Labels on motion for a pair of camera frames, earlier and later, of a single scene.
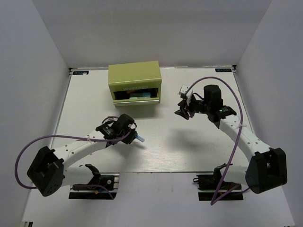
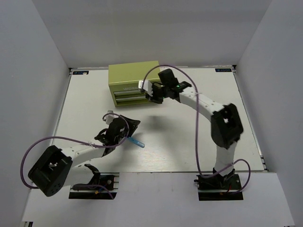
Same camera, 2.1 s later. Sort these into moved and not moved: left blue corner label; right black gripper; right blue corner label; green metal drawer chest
Moved: right black gripper
Not moved: right blue corner label; left blue corner label; green metal drawer chest
